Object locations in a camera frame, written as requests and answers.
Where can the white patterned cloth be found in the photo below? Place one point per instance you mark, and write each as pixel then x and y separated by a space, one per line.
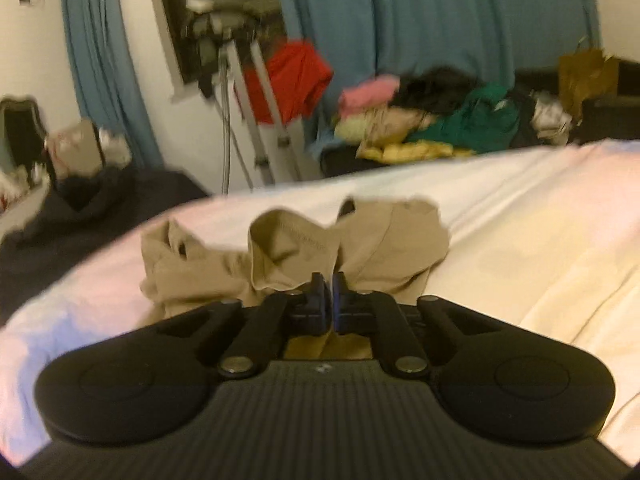
pixel 550 120

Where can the red cloth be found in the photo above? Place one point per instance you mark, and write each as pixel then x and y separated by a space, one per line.
pixel 295 80

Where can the light blue cloth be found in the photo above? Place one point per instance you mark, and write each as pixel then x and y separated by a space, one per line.
pixel 322 142

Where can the beige chair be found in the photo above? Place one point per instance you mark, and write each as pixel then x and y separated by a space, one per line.
pixel 75 152

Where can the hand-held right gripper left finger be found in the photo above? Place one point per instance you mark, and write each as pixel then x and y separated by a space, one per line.
pixel 320 297

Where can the silver tripod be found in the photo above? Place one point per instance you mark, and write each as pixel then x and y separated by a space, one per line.
pixel 250 85

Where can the black cloth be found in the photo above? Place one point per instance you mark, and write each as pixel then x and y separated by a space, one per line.
pixel 440 87

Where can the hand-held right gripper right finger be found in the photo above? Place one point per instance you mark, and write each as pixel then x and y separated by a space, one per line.
pixel 341 297

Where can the brown paper bag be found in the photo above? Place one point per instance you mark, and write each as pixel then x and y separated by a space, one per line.
pixel 585 77

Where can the white bed sheet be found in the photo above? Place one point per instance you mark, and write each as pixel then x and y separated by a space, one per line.
pixel 525 220

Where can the tan cloth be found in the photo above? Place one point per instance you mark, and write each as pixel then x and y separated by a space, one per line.
pixel 400 125

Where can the green cloth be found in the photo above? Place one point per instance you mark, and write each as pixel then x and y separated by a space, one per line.
pixel 480 125

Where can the beige garment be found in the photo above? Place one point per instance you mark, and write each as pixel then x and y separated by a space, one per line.
pixel 380 245

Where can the wide blue curtain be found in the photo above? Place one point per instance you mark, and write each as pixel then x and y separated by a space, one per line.
pixel 425 15

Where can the dark cloth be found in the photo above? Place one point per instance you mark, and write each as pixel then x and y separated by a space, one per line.
pixel 100 205

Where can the wavy framed mirror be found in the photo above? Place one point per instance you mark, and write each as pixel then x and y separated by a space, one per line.
pixel 20 135

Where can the pink cloth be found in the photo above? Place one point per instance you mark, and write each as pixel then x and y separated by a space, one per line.
pixel 367 92

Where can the yellow cloth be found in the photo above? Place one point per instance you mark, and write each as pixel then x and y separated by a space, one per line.
pixel 410 151

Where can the narrow blue curtain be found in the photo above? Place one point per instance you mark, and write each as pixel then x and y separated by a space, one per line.
pixel 100 60

